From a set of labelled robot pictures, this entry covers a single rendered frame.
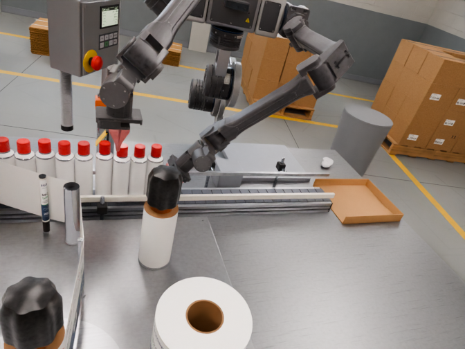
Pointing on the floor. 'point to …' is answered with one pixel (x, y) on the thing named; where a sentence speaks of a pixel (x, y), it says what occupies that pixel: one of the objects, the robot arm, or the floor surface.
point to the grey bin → (360, 136)
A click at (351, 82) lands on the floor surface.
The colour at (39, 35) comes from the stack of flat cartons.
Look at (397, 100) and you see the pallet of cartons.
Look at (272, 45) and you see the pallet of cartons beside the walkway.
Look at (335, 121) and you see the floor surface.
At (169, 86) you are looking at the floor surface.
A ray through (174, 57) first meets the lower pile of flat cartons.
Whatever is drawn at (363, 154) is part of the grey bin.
